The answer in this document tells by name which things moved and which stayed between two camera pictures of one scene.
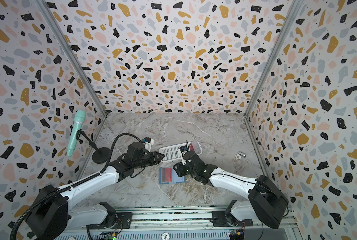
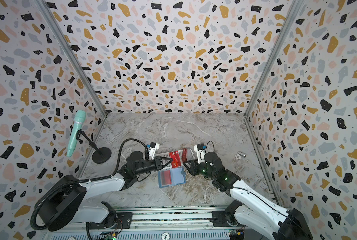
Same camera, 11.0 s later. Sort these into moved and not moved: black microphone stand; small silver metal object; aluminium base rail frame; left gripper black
Moved: left gripper black
Not moved: aluminium base rail frame; small silver metal object; black microphone stand
